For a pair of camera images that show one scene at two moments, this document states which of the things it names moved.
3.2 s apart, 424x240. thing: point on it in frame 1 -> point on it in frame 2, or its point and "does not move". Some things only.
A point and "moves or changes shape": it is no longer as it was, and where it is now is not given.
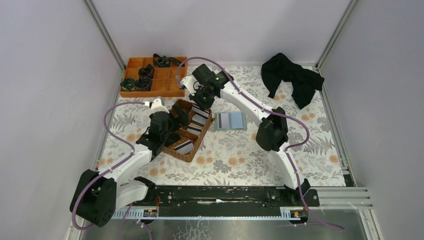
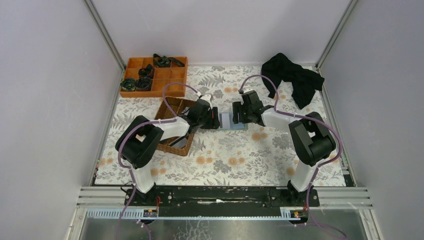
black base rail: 227,197 does not move
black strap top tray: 163,61 does not move
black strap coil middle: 147,72 does not move
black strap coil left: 128,84 does not move
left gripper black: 173,117 -> 214,117
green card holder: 230,121 does not move
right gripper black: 201,98 -> 237,112
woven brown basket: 199,120 moves or changes shape
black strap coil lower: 143,84 does not move
